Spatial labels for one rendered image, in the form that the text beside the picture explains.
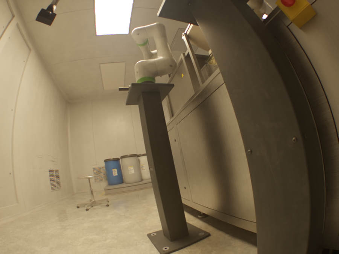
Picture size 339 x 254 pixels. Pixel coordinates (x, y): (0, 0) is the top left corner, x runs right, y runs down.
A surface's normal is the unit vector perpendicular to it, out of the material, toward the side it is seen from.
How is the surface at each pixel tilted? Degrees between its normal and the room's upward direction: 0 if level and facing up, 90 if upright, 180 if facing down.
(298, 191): 90
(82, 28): 180
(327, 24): 90
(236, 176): 90
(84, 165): 90
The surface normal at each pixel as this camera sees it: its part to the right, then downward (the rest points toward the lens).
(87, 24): 0.20, 0.95
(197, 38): -0.78, 0.49
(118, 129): 0.29, -0.28
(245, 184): -0.94, 0.11
